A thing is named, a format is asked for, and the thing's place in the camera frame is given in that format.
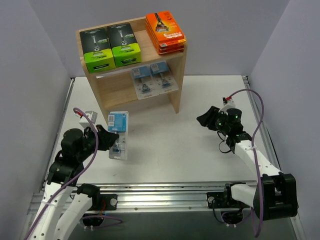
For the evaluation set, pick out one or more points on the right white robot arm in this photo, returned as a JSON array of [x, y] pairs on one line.
[[275, 195]]

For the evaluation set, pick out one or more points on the blue razor blister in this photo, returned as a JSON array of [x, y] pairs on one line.
[[143, 82], [164, 81], [118, 123]]

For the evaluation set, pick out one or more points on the second left white arm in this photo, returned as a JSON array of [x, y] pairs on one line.
[[88, 204]]

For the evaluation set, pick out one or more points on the green black razor box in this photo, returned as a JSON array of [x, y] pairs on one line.
[[124, 45], [97, 51]]

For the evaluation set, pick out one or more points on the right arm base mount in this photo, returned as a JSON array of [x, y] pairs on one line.
[[217, 200]]

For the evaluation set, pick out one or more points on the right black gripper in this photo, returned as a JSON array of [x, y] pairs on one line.
[[214, 120]]

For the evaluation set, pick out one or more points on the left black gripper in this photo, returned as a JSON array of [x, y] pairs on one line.
[[100, 139]]

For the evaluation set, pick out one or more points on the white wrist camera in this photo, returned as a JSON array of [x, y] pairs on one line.
[[83, 121], [228, 103]]

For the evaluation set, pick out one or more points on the aluminium frame rail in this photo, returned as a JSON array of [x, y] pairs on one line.
[[157, 197]]

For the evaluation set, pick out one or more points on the orange Fusion box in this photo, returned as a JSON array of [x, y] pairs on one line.
[[174, 45], [164, 29], [171, 49]]

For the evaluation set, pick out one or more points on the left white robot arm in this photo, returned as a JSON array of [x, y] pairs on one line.
[[64, 203]]

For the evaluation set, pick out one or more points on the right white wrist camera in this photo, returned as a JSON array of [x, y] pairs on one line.
[[228, 103]]

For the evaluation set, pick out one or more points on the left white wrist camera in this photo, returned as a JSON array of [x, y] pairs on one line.
[[83, 121]]

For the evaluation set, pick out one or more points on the wooden two-tier shelf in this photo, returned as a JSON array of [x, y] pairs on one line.
[[114, 88]]

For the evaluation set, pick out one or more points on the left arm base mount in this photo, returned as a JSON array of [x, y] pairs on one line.
[[100, 202]]

